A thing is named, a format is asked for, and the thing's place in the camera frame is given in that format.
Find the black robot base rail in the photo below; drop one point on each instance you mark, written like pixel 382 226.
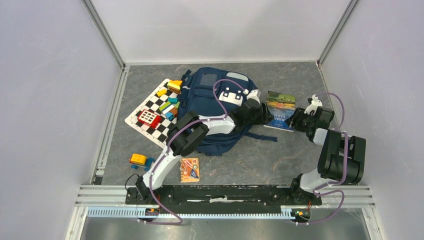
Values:
pixel 221 199

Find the light blue curved block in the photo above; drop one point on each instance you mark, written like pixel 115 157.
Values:
pixel 169 115

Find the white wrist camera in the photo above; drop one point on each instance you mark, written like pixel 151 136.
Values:
pixel 253 95
pixel 314 104

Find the yellow toy block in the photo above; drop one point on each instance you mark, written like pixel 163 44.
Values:
pixel 161 92

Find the red window toy block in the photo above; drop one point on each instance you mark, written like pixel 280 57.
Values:
pixel 149 118

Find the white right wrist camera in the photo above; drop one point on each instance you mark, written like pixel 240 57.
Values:
pixel 314 104

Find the blue Animal Farm book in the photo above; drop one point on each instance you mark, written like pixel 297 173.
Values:
pixel 282 107

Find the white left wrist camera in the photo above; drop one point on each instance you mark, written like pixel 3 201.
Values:
pixel 253 95

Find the orange yellow wedge block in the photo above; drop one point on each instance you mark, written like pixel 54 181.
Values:
pixel 175 86

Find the orange spiral notebook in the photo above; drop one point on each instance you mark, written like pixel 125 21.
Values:
pixel 189 170

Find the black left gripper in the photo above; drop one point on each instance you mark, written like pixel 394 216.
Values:
pixel 265 118

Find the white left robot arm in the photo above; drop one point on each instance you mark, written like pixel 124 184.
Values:
pixel 210 135

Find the orange brown toy block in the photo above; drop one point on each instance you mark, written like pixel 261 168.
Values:
pixel 174 111

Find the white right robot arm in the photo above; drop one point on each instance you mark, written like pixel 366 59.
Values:
pixel 342 157

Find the navy blue student backpack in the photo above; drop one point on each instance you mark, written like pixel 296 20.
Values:
pixel 212 92

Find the teal toy block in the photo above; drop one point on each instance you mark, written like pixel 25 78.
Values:
pixel 173 100

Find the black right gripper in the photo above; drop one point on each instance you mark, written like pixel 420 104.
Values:
pixel 299 114

